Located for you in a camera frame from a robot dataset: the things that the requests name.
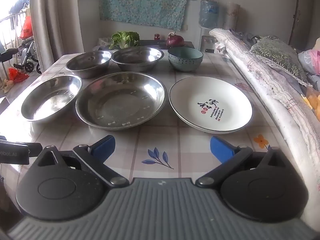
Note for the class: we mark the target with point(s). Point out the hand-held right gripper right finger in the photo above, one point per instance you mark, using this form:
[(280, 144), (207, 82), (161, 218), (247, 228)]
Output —
[(221, 150)]

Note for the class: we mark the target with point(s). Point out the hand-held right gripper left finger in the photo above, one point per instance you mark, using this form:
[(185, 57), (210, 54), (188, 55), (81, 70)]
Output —
[(106, 146)]

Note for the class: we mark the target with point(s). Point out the large steel basin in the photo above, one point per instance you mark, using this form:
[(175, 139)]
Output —
[(120, 105)]

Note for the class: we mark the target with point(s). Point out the white printed ceramic plate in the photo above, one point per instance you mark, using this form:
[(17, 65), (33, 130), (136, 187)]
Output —
[(190, 97)]

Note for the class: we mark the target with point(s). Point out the steel bowl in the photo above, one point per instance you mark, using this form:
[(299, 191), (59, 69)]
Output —
[(50, 100), (137, 57), (87, 62)]

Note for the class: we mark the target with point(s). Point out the teal ceramic bowl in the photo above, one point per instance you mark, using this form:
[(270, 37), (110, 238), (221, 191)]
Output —
[(185, 62)]

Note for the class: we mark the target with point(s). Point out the plaid printed tablecloth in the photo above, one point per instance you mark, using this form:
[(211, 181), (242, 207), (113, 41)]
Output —
[(155, 140)]

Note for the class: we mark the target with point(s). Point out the crumpled red plastic bag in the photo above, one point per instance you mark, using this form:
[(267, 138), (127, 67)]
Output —
[(17, 76)]

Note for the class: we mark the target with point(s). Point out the pink white quilt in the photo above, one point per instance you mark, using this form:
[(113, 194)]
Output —
[(262, 67)]

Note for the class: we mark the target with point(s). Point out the white plastic bag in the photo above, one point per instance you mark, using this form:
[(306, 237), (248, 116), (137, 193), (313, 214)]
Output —
[(103, 43)]

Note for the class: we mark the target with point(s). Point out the yellow plastic bag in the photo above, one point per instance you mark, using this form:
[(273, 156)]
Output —
[(312, 102)]

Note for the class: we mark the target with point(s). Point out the white water dispenser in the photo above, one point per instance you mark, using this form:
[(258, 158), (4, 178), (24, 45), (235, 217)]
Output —
[(207, 43)]

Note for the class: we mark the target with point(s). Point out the napa cabbage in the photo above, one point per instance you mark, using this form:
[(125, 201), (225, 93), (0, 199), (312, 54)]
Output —
[(125, 38)]

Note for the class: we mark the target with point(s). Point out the dark side table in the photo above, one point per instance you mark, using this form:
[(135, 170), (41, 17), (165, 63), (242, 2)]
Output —
[(150, 43)]

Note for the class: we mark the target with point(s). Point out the green leaf print pillow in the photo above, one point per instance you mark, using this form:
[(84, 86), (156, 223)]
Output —
[(277, 52)]

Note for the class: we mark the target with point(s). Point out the grey cloth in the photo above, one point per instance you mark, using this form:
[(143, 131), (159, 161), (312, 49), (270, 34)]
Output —
[(245, 36)]

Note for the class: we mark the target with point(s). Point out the red onion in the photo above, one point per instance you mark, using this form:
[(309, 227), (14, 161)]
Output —
[(175, 41)]

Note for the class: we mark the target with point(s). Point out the red lid jar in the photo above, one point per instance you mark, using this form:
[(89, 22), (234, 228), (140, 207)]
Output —
[(157, 37)]

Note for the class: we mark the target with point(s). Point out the hanging red plastic bag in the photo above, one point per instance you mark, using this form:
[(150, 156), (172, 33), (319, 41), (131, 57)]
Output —
[(27, 28)]

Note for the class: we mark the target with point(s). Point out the balcony metal railing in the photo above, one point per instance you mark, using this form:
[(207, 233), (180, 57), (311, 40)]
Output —
[(7, 27)]

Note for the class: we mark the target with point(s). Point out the pink floral bedding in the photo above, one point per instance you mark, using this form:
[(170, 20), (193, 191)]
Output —
[(310, 57)]

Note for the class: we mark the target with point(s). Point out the floral paper roll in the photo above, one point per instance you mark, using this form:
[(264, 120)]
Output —
[(231, 16)]

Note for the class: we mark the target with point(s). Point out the blue water jug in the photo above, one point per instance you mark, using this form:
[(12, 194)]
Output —
[(208, 12)]

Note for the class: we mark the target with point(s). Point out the beige curtain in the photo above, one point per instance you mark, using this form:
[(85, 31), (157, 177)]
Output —
[(55, 17)]

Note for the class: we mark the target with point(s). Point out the teal floral wall cloth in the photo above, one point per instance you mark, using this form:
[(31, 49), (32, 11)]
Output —
[(145, 2)]

